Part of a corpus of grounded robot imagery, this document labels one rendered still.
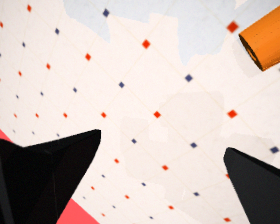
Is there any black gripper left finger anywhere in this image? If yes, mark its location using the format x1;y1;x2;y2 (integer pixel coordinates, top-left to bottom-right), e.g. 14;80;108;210
0;129;101;224

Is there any orange cylinder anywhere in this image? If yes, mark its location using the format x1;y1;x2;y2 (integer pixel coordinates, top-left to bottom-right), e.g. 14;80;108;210
239;6;280;71

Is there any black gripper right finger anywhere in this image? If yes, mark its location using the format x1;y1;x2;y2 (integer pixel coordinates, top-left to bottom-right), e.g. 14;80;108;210
223;147;280;224

